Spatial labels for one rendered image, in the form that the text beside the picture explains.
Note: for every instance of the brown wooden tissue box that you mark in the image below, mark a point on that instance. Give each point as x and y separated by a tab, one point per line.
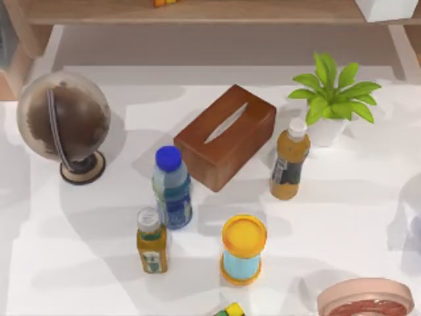
227	138

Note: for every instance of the clear bottle with blue cap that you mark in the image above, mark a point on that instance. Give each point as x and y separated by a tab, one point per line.
172	187

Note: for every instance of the orange bottle with white cap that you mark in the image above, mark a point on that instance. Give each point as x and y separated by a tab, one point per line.
289	161

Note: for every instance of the yellow and blue hourglass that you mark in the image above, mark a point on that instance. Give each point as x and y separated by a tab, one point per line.
243	250

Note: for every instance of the small amber bottle white cap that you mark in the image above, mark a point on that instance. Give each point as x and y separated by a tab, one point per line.
152	245

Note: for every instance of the green plant in white pot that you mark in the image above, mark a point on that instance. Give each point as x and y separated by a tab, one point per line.
332	98

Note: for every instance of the wooden shelf unit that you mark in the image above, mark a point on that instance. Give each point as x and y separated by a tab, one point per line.
210	16

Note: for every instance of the brown globe on stand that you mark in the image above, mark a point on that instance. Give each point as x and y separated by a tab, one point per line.
62	121

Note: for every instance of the colourful puzzle cube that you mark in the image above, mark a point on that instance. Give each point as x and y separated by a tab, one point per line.
164	2
230	310

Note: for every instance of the pink bowl with red contents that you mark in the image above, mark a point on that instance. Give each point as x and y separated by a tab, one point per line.
365	298

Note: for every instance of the white box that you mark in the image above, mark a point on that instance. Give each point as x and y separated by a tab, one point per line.
386	8

